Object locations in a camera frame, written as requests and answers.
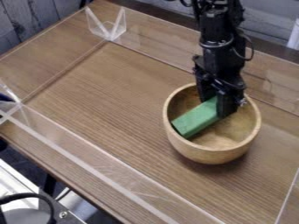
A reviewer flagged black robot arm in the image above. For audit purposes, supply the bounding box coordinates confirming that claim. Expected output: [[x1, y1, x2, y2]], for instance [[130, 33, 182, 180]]
[[179, 0, 255, 118]]

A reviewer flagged white post at right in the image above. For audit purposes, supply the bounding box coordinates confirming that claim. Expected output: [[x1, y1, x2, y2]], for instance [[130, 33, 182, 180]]
[[287, 22, 299, 50]]

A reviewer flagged brown wooden bowl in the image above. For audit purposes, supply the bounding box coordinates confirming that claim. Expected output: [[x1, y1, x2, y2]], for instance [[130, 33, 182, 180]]
[[163, 83, 262, 165]]

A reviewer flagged grey metal mount plate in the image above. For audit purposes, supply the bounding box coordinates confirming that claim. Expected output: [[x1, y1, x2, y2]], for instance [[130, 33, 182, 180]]
[[0, 200, 88, 224]]

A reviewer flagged clear acrylic front barrier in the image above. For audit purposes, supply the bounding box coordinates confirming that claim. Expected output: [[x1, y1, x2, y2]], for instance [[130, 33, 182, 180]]
[[0, 84, 226, 224]]

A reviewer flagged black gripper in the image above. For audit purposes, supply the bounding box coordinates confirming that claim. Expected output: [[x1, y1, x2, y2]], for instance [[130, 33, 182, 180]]
[[193, 40, 249, 119]]

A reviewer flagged green rectangular block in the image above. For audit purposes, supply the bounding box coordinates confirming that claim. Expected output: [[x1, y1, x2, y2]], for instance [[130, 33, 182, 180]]
[[171, 97, 219, 138]]

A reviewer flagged black cable loop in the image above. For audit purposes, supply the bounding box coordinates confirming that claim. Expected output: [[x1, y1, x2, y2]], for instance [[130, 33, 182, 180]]
[[0, 192, 56, 224]]

